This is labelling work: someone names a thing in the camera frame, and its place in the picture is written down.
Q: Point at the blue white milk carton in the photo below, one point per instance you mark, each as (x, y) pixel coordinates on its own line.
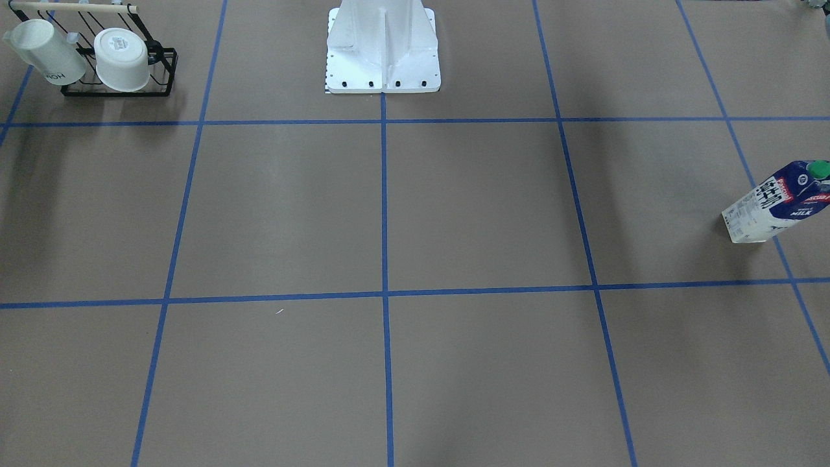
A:
(793, 193)

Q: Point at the white mug upside down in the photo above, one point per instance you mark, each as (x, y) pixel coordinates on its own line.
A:
(121, 60)

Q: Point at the black wire mug rack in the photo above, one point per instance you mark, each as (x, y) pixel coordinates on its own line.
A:
(81, 21)

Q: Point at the white mug lying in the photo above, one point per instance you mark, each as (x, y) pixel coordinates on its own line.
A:
(41, 46)

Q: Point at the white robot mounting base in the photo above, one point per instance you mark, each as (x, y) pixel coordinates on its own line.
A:
(382, 47)

